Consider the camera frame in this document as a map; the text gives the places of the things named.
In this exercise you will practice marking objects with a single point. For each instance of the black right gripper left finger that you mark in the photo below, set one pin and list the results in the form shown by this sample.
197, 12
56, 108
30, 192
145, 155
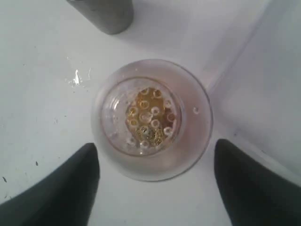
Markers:
63, 198

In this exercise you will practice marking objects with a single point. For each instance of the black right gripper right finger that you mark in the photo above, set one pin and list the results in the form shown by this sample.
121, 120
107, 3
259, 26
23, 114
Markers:
252, 194

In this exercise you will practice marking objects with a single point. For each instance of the clear shaker lid dome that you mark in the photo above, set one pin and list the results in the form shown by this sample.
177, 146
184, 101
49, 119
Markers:
191, 135

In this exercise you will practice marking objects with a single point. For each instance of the fruit pieces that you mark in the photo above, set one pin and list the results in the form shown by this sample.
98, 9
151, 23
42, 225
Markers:
151, 117

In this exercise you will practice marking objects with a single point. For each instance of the stainless steel cup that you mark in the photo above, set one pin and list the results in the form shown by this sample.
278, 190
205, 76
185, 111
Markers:
109, 16

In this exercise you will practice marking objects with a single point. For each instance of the white rectangular tray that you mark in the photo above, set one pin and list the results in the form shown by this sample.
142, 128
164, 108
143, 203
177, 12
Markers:
255, 90

